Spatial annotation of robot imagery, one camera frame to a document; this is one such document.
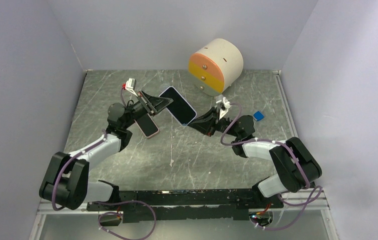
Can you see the aluminium side rail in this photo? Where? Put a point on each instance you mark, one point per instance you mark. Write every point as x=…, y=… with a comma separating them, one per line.
x=292, y=127

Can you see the black base bar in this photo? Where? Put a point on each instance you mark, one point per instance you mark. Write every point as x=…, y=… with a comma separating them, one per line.
x=166, y=205

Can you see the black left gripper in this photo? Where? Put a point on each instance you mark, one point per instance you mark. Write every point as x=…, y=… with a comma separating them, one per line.
x=156, y=104

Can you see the aluminium front rail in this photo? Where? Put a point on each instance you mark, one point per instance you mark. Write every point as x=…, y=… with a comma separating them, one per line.
x=292, y=202

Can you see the small blue box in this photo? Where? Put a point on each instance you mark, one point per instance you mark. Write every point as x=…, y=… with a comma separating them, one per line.
x=258, y=116

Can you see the round cream drawer box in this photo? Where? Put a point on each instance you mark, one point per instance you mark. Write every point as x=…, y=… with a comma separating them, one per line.
x=216, y=66

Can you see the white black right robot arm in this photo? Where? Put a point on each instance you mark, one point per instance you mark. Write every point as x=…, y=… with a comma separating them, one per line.
x=295, y=166

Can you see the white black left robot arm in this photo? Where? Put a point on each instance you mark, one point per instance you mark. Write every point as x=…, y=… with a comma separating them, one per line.
x=66, y=182

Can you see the lilac phone case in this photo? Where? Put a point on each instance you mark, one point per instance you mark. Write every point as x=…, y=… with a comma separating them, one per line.
x=188, y=122

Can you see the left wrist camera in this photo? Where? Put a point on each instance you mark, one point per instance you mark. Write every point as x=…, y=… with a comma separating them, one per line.
x=130, y=86

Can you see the pink cased phone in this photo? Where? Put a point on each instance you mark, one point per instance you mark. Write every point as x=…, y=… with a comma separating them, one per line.
x=147, y=126

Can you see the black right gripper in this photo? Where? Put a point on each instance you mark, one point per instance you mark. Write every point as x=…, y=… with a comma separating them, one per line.
x=199, y=123

